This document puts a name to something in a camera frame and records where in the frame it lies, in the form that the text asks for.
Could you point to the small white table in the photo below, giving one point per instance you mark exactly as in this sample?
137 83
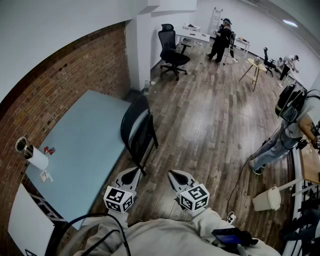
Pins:
242 42

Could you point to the white desk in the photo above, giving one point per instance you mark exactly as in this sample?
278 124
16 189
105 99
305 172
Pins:
195 36

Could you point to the white ladder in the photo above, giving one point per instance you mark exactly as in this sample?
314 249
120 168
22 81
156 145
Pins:
216 18

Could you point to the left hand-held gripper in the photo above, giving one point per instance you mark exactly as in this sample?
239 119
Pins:
117 198

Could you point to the white frame rails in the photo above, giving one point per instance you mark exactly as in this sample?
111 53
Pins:
296 190

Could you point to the wooden table top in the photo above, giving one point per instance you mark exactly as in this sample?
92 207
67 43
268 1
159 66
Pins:
311 165

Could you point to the light blue table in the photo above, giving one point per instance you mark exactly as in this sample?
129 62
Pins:
82 140

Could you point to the white paper tag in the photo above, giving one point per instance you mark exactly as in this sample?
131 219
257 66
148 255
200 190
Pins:
45 176

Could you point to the ceiling light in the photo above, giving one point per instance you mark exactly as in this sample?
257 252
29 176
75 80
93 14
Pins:
290 23

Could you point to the white board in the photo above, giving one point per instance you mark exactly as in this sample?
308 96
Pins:
30 225

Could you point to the small black office chair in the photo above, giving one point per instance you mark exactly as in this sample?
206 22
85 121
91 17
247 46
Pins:
268 61

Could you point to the round metal cup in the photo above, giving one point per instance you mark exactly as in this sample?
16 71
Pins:
21 144

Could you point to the grey metal frame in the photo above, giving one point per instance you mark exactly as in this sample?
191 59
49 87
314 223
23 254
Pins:
47 210

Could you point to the clear plastic bottle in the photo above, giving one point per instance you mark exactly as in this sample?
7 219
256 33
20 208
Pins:
146 87

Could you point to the person's right forearm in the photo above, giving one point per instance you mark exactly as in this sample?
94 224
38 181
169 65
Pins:
207 218

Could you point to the round wooden table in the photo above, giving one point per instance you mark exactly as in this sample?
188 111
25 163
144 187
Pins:
257 67

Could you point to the small red white packet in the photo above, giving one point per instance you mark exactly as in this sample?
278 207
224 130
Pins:
49 150

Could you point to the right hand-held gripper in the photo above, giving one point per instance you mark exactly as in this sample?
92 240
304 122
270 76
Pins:
195 200

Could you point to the black mesh office chair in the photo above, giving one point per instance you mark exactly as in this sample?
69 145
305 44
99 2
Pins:
172 56

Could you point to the person's grey hoodie torso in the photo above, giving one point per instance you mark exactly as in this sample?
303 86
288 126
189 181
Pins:
170 237

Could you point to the white power strip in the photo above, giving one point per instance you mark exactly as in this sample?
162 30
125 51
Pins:
231 218

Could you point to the silver kettle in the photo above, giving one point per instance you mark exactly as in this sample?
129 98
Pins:
257 60

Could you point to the black chest device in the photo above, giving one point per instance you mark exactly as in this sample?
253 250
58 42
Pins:
230 237

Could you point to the white trash bin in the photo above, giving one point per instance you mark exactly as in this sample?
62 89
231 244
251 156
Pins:
266 200

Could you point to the person's left forearm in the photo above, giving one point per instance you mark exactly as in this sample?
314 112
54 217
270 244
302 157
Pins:
117 217

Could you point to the white cylindrical cup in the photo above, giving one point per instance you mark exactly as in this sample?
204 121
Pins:
37 157

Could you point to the black folding chair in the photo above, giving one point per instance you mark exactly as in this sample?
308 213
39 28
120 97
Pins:
140 135

